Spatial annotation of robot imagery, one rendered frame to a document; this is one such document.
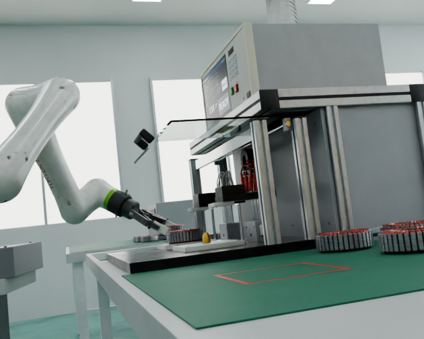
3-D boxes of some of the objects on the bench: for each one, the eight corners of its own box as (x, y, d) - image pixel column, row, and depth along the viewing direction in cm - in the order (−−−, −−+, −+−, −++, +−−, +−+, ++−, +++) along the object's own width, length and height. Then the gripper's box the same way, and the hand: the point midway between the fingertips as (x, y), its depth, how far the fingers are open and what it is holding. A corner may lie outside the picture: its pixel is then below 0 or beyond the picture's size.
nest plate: (165, 249, 142) (165, 245, 143) (157, 248, 157) (156, 244, 157) (217, 243, 147) (217, 239, 147) (203, 243, 161) (203, 239, 161)
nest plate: (185, 252, 119) (184, 247, 119) (172, 250, 134) (171, 245, 134) (245, 244, 124) (244, 239, 124) (227, 243, 138) (226, 239, 138)
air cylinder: (256, 242, 128) (254, 220, 129) (246, 242, 136) (244, 221, 136) (275, 239, 130) (272, 218, 130) (264, 239, 137) (262, 219, 138)
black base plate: (130, 274, 103) (129, 262, 103) (106, 260, 164) (106, 253, 164) (336, 245, 116) (334, 235, 117) (243, 243, 178) (243, 236, 178)
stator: (434, 245, 91) (431, 224, 91) (464, 248, 80) (460, 224, 80) (371, 251, 91) (369, 231, 91) (393, 256, 80) (389, 232, 80)
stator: (173, 244, 145) (171, 231, 145) (162, 244, 155) (161, 232, 155) (209, 239, 149) (208, 227, 149) (196, 239, 159) (196, 228, 159)
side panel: (344, 245, 115) (326, 105, 118) (338, 245, 118) (320, 109, 121) (447, 231, 123) (427, 101, 126) (438, 231, 126) (418, 104, 129)
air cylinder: (227, 241, 152) (225, 222, 152) (220, 241, 159) (218, 223, 159) (243, 239, 153) (241, 220, 153) (235, 239, 160) (233, 221, 161)
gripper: (115, 197, 186) (165, 222, 179) (143, 198, 208) (190, 221, 201) (107, 216, 186) (157, 242, 179) (136, 215, 208) (182, 239, 201)
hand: (170, 229), depth 191 cm, fingers closed on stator, 11 cm apart
